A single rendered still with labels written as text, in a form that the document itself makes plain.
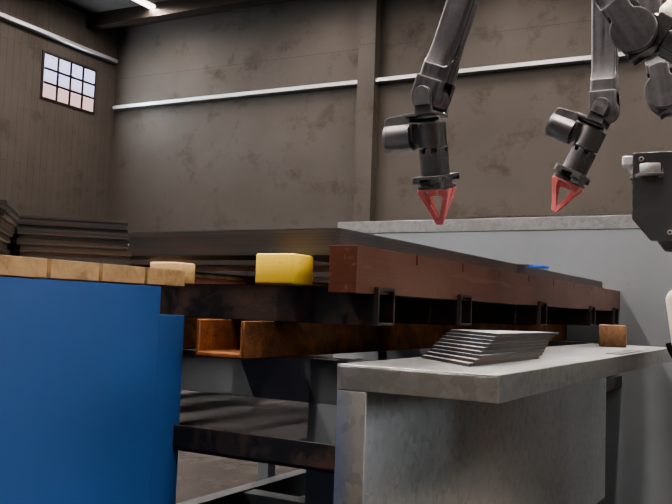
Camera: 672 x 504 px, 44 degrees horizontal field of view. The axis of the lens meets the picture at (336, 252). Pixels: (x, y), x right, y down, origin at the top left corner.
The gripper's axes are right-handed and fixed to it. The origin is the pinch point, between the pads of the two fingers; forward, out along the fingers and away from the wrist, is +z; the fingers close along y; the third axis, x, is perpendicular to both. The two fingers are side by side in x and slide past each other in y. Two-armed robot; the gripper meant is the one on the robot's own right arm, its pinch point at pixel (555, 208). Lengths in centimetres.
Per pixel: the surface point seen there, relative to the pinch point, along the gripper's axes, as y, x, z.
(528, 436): 38, 24, 40
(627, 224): -64, 5, -5
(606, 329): -6.4, 21.2, 20.2
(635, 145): -1004, -192, -142
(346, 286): 98, 5, 21
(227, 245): 94, -16, 25
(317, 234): 95, -3, 18
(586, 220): -64, -6, -2
